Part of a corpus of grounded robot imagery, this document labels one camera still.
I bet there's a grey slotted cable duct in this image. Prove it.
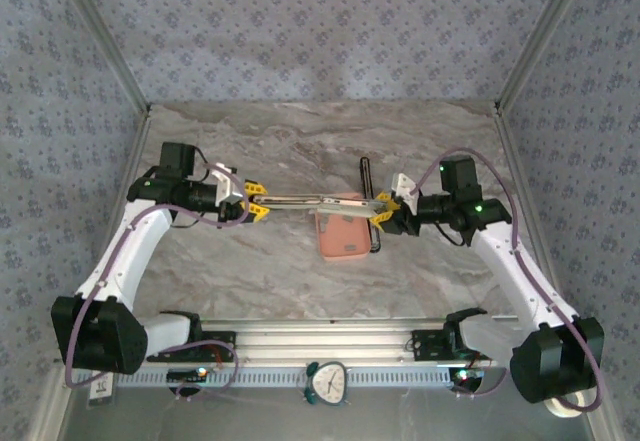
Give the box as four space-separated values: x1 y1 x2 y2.
112 366 454 389

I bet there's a white tape roll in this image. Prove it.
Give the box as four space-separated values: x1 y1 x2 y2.
544 391 585 418

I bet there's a black metal bar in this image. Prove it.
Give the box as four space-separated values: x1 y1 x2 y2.
358 156 384 255

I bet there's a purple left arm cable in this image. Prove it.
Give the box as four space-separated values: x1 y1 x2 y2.
62 162 251 403

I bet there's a grey metal shelf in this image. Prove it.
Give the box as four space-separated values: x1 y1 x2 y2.
59 365 599 441

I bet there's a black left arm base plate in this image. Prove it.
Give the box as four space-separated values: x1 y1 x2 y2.
145 329 237 363

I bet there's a white label card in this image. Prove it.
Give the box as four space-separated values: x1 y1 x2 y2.
88 373 116 409

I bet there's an aluminium mounting rail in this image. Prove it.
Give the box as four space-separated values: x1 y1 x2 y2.
144 316 521 365

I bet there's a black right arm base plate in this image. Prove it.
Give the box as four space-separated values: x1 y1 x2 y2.
410 329 503 362

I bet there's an aluminium table side rail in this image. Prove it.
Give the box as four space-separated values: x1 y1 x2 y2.
99 108 154 267
492 103 554 282

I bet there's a teal alarm clock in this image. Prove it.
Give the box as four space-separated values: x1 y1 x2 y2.
298 359 352 408

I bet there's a pink plastic tray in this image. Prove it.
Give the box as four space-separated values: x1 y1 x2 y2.
313 192 375 264

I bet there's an aluminium frame post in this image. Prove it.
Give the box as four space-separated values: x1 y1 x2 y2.
497 0 599 110
49 0 154 115

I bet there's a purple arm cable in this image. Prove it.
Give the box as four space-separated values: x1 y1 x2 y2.
62 162 251 403
414 148 609 412

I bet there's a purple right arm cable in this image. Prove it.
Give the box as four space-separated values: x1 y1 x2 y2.
414 148 609 412

